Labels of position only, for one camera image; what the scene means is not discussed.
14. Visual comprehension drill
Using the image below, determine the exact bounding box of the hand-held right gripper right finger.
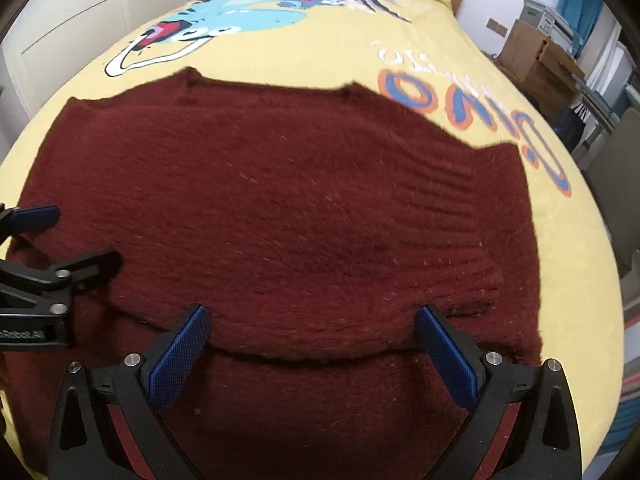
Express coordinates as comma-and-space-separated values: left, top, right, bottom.
416, 303, 584, 480

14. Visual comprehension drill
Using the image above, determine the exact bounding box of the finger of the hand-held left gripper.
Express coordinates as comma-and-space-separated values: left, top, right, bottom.
0, 248, 122, 311
0, 204, 61, 237

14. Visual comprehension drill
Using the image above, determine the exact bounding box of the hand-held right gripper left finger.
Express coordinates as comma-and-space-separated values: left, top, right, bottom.
47, 304, 212, 480

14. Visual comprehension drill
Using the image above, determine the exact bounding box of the dark red knitted sweater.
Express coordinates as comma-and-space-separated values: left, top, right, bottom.
0, 67, 544, 480

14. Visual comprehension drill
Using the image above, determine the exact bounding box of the white wardrobe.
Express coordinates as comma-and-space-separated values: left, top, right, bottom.
0, 0, 222, 126

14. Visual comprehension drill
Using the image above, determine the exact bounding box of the grey chair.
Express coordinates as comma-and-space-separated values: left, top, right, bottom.
581, 109, 640, 267

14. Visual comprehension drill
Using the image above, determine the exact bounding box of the dark blue backpack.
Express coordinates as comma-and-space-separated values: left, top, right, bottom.
554, 104, 602, 152

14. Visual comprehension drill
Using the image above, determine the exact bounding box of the wooden drawer cabinet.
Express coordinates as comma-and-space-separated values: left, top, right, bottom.
496, 19, 587, 122

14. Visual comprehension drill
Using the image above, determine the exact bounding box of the yellow printed blanket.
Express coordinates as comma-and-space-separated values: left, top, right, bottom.
0, 0, 621, 480

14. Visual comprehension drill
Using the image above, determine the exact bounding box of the grey white printer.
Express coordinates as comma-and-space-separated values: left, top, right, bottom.
519, 0, 582, 57

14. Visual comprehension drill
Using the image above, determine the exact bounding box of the teal curtain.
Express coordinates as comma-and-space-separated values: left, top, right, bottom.
559, 0, 617, 57

